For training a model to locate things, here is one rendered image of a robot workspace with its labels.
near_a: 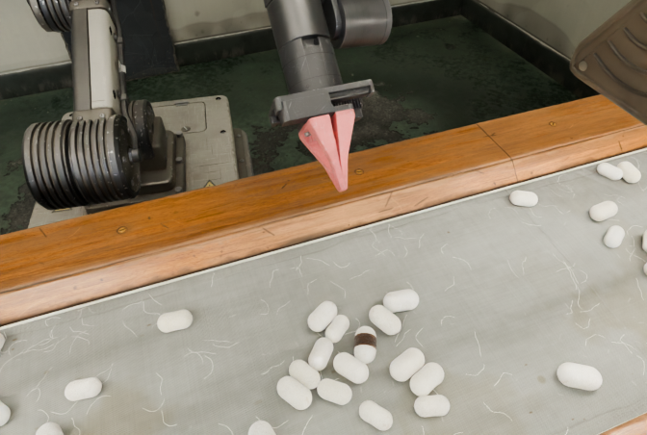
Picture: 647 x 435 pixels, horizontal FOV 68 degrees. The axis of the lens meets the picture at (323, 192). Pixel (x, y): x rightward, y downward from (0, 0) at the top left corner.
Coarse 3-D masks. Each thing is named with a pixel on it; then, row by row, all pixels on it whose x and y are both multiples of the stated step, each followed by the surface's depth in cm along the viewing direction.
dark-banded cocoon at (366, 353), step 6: (360, 330) 48; (366, 330) 47; (372, 330) 48; (354, 348) 47; (360, 348) 46; (366, 348) 46; (372, 348) 46; (354, 354) 47; (360, 354) 46; (366, 354) 46; (372, 354) 46; (360, 360) 46; (366, 360) 46; (372, 360) 46
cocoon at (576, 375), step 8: (560, 368) 45; (568, 368) 45; (576, 368) 45; (584, 368) 45; (592, 368) 45; (560, 376) 45; (568, 376) 44; (576, 376) 44; (584, 376) 44; (592, 376) 44; (600, 376) 44; (568, 384) 45; (576, 384) 44; (584, 384) 44; (592, 384) 44; (600, 384) 44
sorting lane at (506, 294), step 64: (576, 192) 65; (640, 192) 65; (256, 256) 57; (320, 256) 57; (384, 256) 57; (448, 256) 57; (512, 256) 57; (576, 256) 57; (640, 256) 57; (64, 320) 51; (128, 320) 51; (256, 320) 51; (448, 320) 51; (512, 320) 51; (576, 320) 51; (640, 320) 51; (0, 384) 46; (64, 384) 46; (128, 384) 46; (192, 384) 46; (256, 384) 46; (384, 384) 46; (448, 384) 46; (512, 384) 46; (640, 384) 46
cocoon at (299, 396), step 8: (288, 376) 44; (280, 384) 44; (288, 384) 44; (296, 384) 44; (280, 392) 44; (288, 392) 43; (296, 392) 43; (304, 392) 43; (288, 400) 43; (296, 400) 43; (304, 400) 43; (296, 408) 43; (304, 408) 43
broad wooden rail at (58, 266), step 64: (512, 128) 71; (576, 128) 71; (640, 128) 72; (192, 192) 61; (256, 192) 61; (320, 192) 61; (384, 192) 61; (448, 192) 63; (0, 256) 54; (64, 256) 54; (128, 256) 54; (192, 256) 55; (0, 320) 50
